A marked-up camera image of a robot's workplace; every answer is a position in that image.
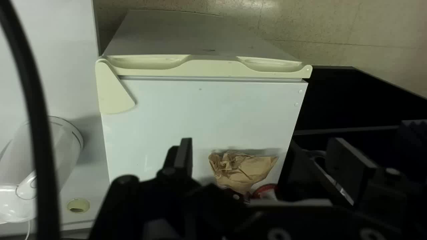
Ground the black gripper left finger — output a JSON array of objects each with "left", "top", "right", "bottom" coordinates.
[{"left": 159, "top": 136, "right": 203, "bottom": 187}]

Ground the white mini fridge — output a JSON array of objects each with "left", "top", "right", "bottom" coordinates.
[{"left": 94, "top": 8, "right": 314, "bottom": 189}]

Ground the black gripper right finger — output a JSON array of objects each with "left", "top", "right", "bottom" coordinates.
[{"left": 326, "top": 136, "right": 381, "bottom": 207}]

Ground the white kettle cable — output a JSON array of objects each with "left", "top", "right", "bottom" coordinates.
[{"left": 15, "top": 171, "right": 40, "bottom": 240}]

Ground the round table cable grommet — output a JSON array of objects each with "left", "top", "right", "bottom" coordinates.
[{"left": 66, "top": 197, "right": 93, "bottom": 213}]

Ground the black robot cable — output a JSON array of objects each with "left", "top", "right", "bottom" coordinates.
[{"left": 0, "top": 0, "right": 62, "bottom": 240}]

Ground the white electric kettle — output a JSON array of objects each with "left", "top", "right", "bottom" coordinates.
[{"left": 0, "top": 116, "right": 86, "bottom": 225}]

